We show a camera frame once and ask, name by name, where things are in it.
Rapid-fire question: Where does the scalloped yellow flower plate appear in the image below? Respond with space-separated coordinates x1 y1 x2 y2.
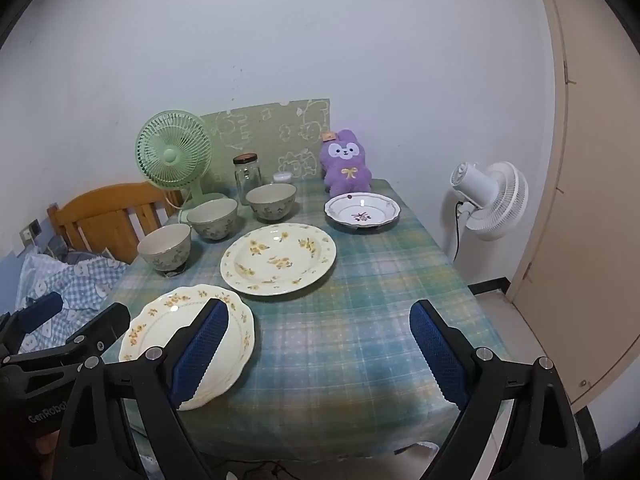
118 284 255 411

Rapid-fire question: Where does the grey floral bowl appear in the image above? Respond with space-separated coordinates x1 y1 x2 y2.
245 183 297 221
186 197 239 242
137 223 192 274

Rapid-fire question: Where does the round yellow flower deep plate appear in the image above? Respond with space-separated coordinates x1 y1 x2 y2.
220 223 337 297

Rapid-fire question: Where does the white plate red flower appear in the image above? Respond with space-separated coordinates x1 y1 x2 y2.
324 192 401 229

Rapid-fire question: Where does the blue checkered bedding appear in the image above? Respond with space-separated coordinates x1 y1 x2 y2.
1 250 128 353

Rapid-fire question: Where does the wooden bed headboard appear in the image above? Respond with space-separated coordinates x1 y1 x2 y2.
47 182 183 263

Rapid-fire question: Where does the plaid green tablecloth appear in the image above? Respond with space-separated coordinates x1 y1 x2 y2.
98 178 504 463

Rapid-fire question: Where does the beige door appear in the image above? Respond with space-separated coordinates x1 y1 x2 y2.
508 0 639 410

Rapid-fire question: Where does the white standing fan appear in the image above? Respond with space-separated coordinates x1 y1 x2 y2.
450 162 529 261

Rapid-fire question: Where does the green desk fan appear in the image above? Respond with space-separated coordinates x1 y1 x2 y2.
134 110 224 222

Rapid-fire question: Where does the glass jar dark lid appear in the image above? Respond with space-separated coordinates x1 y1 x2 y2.
233 153 262 205

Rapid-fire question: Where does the small white lidded container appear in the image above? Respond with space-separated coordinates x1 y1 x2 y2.
272 171 293 183

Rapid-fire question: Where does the purple plush bunny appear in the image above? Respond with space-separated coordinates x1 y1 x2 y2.
320 129 372 198

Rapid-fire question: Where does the green patterned board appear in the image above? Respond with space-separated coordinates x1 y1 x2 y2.
202 99 330 195

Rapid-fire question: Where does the wall power socket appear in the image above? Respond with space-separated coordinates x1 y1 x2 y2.
18 219 42 247

